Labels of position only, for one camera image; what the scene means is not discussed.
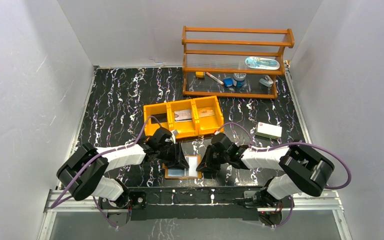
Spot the white rectangular box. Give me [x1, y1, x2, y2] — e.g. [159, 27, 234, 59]
[255, 122, 282, 140]

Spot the aluminium frame rail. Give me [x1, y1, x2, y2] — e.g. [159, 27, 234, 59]
[44, 186, 352, 240]

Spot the small blue block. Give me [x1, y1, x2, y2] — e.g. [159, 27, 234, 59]
[223, 77, 233, 88]

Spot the grey white stapler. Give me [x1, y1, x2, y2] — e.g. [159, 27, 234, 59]
[259, 75, 274, 88]

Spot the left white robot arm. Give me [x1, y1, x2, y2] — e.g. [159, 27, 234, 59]
[56, 127, 189, 208]

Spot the orange leather card holder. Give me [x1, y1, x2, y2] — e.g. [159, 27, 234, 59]
[162, 155, 203, 179]

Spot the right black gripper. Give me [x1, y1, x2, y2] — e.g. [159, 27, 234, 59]
[196, 144, 229, 172]

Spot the red white marker pen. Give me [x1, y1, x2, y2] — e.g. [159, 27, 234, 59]
[205, 72, 224, 86]

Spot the orange three-compartment plastic bin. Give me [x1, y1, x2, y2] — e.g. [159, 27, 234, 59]
[143, 96, 225, 139]

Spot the blister pack on shelf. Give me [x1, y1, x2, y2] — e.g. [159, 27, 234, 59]
[244, 56, 280, 71]

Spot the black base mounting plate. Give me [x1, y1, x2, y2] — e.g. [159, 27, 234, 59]
[98, 186, 292, 224]

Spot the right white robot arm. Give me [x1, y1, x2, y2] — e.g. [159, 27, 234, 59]
[196, 133, 335, 207]

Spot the orange wooden shelf rack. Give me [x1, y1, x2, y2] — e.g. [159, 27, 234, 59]
[181, 26, 295, 99]

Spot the brown card in bin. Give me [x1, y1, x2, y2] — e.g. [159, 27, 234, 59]
[197, 108, 215, 118]

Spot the small yellow block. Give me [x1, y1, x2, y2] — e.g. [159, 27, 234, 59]
[195, 71, 206, 79]

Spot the white striped card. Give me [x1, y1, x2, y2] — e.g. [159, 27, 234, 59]
[173, 109, 193, 122]
[185, 156, 199, 177]

